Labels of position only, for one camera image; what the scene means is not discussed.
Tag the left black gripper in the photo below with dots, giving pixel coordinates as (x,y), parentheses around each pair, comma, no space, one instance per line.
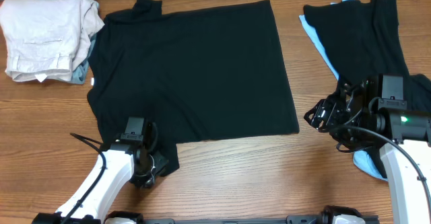
(156,165)

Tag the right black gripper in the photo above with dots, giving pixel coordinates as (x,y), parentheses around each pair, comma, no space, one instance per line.
(335,111)

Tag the black t-shirt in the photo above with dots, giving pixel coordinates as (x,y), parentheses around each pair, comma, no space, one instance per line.
(208,74)

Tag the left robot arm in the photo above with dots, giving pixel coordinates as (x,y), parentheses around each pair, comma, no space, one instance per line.
(132,157)

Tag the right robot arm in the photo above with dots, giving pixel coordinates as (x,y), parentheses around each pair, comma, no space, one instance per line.
(372,116)

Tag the light blue t-shirt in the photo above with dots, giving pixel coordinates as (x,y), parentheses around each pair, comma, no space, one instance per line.
(361,159)

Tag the black garment with white logo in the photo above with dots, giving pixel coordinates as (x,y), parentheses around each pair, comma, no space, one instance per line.
(362,40)

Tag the folded grey denim garment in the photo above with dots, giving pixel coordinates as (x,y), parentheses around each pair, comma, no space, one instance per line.
(89,28)

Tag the folded beige shorts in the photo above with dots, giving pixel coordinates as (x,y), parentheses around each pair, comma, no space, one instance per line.
(42,37)

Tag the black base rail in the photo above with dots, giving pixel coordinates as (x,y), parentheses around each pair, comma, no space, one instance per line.
(293,219)

